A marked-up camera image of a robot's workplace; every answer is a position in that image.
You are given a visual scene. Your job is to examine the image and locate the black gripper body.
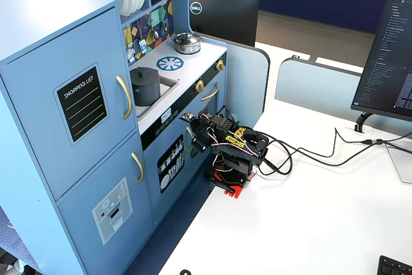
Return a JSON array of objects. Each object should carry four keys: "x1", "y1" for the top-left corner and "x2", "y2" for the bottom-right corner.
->
[{"x1": 192, "y1": 114, "x2": 216, "y2": 146}]

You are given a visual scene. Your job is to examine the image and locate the dark gray pot lid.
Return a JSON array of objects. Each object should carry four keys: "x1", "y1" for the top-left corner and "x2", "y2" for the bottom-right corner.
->
[{"x1": 129, "y1": 66, "x2": 160, "y2": 85}]

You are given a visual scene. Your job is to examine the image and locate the red and black robot base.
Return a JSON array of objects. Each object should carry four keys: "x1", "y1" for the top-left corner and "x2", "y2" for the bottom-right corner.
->
[{"x1": 205, "y1": 162, "x2": 258, "y2": 200}]

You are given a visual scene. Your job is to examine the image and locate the silver pot with lid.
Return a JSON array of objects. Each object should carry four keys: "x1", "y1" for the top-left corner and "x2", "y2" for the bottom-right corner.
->
[{"x1": 171, "y1": 32, "x2": 202, "y2": 55}]

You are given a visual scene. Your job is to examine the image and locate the white toy sink basin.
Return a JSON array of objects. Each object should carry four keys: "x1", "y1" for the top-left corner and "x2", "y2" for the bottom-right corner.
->
[{"x1": 133, "y1": 75, "x2": 180, "y2": 119}]

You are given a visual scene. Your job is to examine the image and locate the light blue desk divider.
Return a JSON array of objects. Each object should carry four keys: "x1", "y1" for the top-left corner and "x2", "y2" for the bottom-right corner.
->
[
  {"x1": 274, "y1": 57, "x2": 412, "y2": 136},
  {"x1": 192, "y1": 32, "x2": 270, "y2": 128}
]

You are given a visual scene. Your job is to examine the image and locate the dark gray pot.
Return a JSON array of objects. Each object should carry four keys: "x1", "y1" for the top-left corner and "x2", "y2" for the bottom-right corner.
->
[{"x1": 130, "y1": 75, "x2": 161, "y2": 107}]

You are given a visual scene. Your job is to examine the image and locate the hanging slotted spatula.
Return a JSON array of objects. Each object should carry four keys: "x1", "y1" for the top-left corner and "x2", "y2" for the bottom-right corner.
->
[{"x1": 138, "y1": 19, "x2": 148, "y2": 54}]

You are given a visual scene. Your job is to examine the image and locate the hanging round strainer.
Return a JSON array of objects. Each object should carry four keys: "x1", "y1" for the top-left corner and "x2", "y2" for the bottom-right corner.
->
[{"x1": 126, "y1": 26, "x2": 136, "y2": 63}]

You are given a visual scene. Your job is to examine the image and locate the hanging silver ladle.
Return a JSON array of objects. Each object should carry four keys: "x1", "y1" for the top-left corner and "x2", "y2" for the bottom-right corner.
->
[{"x1": 150, "y1": 12, "x2": 160, "y2": 41}]

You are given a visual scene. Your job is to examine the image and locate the black Dell monitor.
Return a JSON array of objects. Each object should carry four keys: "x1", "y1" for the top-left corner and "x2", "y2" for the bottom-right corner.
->
[{"x1": 188, "y1": 0, "x2": 260, "y2": 47}]

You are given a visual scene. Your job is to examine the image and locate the monitor with lit screen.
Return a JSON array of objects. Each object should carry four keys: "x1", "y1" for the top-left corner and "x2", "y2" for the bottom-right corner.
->
[{"x1": 350, "y1": 0, "x2": 412, "y2": 124}]

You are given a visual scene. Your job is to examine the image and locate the blue toy kitchen unit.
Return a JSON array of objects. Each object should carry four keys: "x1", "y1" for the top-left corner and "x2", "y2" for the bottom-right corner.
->
[{"x1": 0, "y1": 0, "x2": 229, "y2": 275}]

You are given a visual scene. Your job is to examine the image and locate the black keyboard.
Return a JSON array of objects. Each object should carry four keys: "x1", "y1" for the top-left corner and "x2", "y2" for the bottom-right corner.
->
[{"x1": 376, "y1": 254, "x2": 412, "y2": 275}]

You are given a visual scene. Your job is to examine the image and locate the gold dishwasher door handle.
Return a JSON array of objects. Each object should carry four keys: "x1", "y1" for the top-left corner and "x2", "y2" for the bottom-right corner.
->
[{"x1": 185, "y1": 126, "x2": 196, "y2": 154}]

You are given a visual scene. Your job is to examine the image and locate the small wrist camera board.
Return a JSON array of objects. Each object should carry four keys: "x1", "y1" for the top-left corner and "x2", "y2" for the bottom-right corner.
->
[{"x1": 179, "y1": 111, "x2": 198, "y2": 124}]

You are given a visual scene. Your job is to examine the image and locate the gold oven door handle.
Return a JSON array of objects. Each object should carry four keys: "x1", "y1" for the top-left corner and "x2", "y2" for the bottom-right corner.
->
[{"x1": 200, "y1": 82, "x2": 220, "y2": 102}]

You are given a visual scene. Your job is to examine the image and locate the short gold fridge handle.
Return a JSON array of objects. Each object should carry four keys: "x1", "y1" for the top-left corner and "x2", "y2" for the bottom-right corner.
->
[{"x1": 131, "y1": 151, "x2": 145, "y2": 184}]

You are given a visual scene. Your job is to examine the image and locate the long gold fridge handle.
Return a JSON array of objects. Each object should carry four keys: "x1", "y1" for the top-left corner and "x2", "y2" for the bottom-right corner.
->
[{"x1": 115, "y1": 74, "x2": 133, "y2": 120}]

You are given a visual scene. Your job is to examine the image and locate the thin black cable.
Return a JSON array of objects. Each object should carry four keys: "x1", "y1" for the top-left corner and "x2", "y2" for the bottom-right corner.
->
[{"x1": 254, "y1": 128, "x2": 412, "y2": 159}]

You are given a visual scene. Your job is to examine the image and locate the thick black cable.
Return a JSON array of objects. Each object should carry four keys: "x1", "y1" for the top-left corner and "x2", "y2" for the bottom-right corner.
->
[{"x1": 257, "y1": 131, "x2": 412, "y2": 176}]

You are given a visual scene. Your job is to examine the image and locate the silver monitor base plate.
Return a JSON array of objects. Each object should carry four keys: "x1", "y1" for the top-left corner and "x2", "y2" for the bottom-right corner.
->
[{"x1": 384, "y1": 141, "x2": 412, "y2": 184}]

